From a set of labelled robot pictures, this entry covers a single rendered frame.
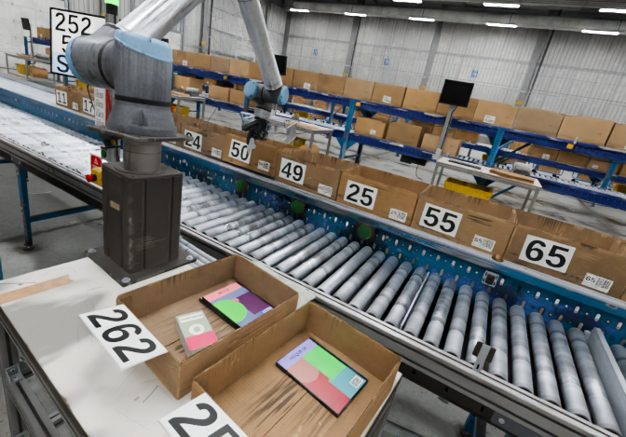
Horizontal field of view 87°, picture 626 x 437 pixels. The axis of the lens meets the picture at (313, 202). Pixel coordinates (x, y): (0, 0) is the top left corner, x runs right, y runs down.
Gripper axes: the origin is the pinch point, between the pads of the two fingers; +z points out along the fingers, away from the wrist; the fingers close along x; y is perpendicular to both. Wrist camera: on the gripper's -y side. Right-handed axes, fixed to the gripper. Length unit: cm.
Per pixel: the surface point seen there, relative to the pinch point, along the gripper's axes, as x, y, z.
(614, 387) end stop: -29, 172, 33
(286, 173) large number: 1.8, 27.4, 5.6
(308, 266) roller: -37, 73, 36
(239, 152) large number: 0.1, -6.2, 2.1
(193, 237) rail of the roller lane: -51, 24, 40
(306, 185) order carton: 2.8, 41.2, 8.4
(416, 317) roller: -38, 116, 35
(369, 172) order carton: 28, 64, -8
